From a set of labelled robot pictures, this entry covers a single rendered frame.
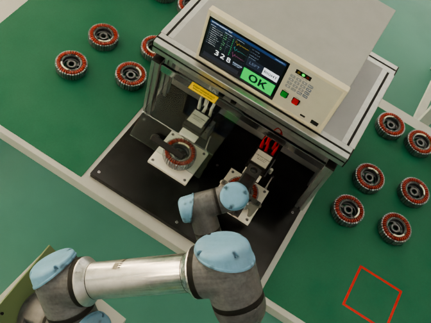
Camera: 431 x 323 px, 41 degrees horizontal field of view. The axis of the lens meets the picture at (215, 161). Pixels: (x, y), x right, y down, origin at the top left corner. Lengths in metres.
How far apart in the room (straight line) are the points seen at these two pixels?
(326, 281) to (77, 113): 1.00
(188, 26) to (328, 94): 0.51
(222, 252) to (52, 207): 1.60
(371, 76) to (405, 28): 2.04
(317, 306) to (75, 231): 1.20
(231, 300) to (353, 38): 0.85
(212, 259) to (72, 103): 1.05
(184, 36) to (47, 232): 1.21
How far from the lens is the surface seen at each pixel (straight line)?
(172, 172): 1.91
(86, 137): 1.99
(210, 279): 1.20
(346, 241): 2.02
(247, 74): 1.69
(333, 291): 1.94
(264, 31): 1.61
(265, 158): 1.85
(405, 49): 3.83
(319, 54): 1.62
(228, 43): 1.66
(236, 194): 1.54
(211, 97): 1.75
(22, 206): 2.71
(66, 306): 1.41
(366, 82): 1.91
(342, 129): 1.76
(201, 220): 1.58
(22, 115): 2.04
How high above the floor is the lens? 2.44
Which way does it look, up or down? 58 degrees down
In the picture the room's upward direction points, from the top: 23 degrees clockwise
